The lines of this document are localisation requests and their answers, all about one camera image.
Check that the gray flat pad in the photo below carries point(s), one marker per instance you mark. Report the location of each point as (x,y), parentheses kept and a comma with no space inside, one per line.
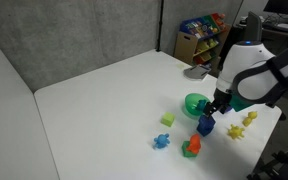
(195,72)

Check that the black slanted stand leg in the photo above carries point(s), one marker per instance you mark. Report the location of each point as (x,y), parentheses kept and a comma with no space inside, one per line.
(281,116)

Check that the green block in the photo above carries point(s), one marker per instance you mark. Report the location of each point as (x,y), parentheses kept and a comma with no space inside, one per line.
(185,149)

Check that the blue toy bin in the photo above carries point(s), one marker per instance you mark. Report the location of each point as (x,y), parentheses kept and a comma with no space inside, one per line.
(192,26)

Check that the lime green cube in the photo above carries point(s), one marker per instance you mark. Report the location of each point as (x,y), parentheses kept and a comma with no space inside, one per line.
(168,119)

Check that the yellow spiky star toy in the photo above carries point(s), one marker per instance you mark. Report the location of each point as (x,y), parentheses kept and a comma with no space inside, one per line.
(235,132)

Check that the red toy bin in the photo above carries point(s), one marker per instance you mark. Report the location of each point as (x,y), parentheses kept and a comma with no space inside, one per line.
(219,19)

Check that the dark blue cube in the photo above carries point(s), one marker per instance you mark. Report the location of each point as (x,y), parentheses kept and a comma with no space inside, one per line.
(204,131)

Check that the green toy bin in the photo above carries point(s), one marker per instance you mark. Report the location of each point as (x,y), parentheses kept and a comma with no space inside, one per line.
(211,21)

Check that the wooden desk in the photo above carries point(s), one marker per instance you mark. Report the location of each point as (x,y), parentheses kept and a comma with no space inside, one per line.
(284,31)

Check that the teal toy figure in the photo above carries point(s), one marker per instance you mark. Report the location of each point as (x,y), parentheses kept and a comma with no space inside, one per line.
(200,105)

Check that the black monitor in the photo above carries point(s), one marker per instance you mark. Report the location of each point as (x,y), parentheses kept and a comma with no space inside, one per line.
(284,6)

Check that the wooden toy shelf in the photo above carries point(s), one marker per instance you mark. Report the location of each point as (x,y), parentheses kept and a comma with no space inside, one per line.
(185,45)

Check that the green translucent bowl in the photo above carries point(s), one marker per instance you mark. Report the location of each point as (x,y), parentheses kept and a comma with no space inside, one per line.
(190,101)

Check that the light blue toy figure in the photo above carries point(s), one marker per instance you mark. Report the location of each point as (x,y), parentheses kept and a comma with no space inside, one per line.
(161,141)

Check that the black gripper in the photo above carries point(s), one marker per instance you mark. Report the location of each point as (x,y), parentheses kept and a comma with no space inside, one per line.
(222,99)

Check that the orange toy figure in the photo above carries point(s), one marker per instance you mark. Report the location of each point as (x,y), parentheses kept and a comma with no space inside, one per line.
(194,142)

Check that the black equipment frame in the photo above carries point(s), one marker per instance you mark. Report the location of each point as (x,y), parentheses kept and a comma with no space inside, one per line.
(284,163)

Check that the black vertical pole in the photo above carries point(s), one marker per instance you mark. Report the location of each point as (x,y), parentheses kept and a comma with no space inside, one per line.
(159,25)

